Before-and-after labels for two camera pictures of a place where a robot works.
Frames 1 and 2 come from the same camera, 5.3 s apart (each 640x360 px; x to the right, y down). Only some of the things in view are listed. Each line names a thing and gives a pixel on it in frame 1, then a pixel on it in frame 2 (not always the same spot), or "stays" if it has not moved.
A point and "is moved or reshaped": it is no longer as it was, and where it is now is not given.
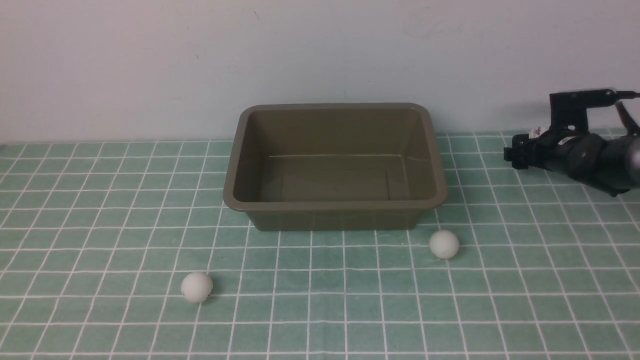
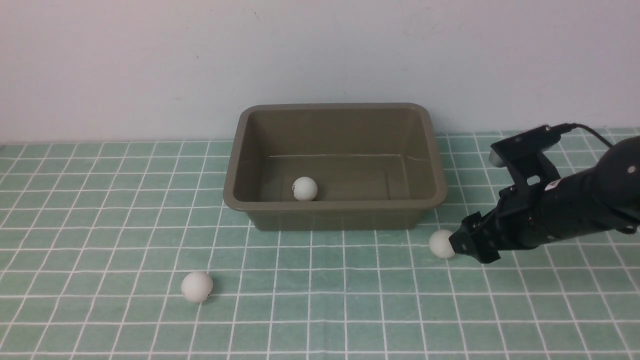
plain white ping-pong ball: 197,287 stays
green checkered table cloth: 97,239 stays
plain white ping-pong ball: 444,244 stays
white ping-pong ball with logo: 536,132 is moved or reshaped
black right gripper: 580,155 -> 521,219
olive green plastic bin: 334,166 stays
